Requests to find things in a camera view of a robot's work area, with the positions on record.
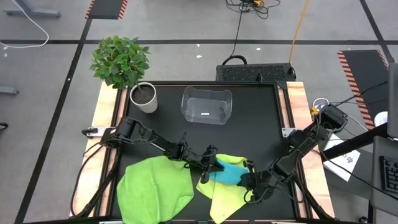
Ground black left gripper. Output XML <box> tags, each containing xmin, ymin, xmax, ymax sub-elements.
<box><xmin>183</xmin><ymin>144</ymin><xmax>225</xmax><ymax>184</ymax></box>

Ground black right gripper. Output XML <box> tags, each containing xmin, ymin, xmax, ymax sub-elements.
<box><xmin>239</xmin><ymin>159</ymin><xmax>276</xmax><ymax>203</ymax></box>

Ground teal blue microfiber towel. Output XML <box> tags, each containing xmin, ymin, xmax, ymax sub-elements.
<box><xmin>210</xmin><ymin>160</ymin><xmax>249</xmax><ymax>186</ymax></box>

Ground yellow-green microfiber towel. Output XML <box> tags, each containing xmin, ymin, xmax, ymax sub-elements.
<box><xmin>195</xmin><ymin>154</ymin><xmax>255</xmax><ymax>224</ymax></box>

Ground bright green microfiber towel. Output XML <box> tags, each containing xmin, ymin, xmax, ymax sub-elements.
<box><xmin>116</xmin><ymin>155</ymin><xmax>195</xmax><ymax>224</ymax></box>

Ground clear plastic bin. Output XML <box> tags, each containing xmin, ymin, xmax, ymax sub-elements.
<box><xmin>180</xmin><ymin>86</ymin><xmax>233</xmax><ymax>126</ymax></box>

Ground white paper sheet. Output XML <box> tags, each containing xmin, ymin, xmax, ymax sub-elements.
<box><xmin>323</xmin><ymin>133</ymin><xmax>361</xmax><ymax>182</ymax></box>

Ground light wooden side board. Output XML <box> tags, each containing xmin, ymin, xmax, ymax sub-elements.
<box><xmin>70</xmin><ymin>82</ymin><xmax>128</xmax><ymax>218</ymax></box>
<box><xmin>278</xmin><ymin>81</ymin><xmax>336</xmax><ymax>218</ymax></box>

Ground white plant pot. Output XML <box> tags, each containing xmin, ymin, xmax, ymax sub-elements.
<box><xmin>129</xmin><ymin>81</ymin><xmax>159</xmax><ymax>114</ymax></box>

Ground black perforated computer case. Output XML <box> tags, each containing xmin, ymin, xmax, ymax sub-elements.
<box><xmin>216</xmin><ymin>63</ymin><xmax>297</xmax><ymax>83</ymax></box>

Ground black diagonal beam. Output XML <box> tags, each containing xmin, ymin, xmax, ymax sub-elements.
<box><xmin>320</xmin><ymin>123</ymin><xmax>389</xmax><ymax>161</ymax></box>

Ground grey desk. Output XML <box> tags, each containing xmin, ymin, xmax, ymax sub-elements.
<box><xmin>369</xmin><ymin>135</ymin><xmax>398</xmax><ymax>217</ymax></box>

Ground black keyboard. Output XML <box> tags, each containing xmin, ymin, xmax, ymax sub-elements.
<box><xmin>379</xmin><ymin>155</ymin><xmax>398</xmax><ymax>195</ymax></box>

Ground white round cup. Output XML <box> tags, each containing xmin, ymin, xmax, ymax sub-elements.
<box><xmin>374</xmin><ymin>111</ymin><xmax>389</xmax><ymax>128</ymax></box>

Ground green leafy plant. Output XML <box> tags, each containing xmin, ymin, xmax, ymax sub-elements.
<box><xmin>90</xmin><ymin>34</ymin><xmax>152</xmax><ymax>90</ymax></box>

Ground black hazard-striped floor mat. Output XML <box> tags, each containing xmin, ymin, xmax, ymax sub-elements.
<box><xmin>85</xmin><ymin>0</ymin><xmax>129</xmax><ymax>21</ymax></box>
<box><xmin>337</xmin><ymin>49</ymin><xmax>390</xmax><ymax>131</ymax></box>

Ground grey monitor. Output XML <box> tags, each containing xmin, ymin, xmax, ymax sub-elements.
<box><xmin>387</xmin><ymin>62</ymin><xmax>398</xmax><ymax>139</ymax></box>

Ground grey desk foot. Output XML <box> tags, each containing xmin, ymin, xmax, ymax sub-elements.
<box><xmin>4</xmin><ymin>0</ymin><xmax>62</xmax><ymax>19</ymax></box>
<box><xmin>0</xmin><ymin>86</ymin><xmax>20</xmax><ymax>95</ymax></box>

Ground white coiled cable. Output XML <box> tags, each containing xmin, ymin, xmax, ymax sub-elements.
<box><xmin>312</xmin><ymin>97</ymin><xmax>330</xmax><ymax>110</ymax></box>

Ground yellow cable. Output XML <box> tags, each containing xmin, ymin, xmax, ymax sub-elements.
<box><xmin>288</xmin><ymin>0</ymin><xmax>310</xmax><ymax>65</ymax></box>

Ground tangled black cable bundle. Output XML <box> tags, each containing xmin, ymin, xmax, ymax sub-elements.
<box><xmin>225</xmin><ymin>0</ymin><xmax>281</xmax><ymax>20</ymax></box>

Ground white floor cable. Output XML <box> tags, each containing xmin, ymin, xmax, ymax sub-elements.
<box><xmin>0</xmin><ymin>0</ymin><xmax>50</xmax><ymax>50</ymax></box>

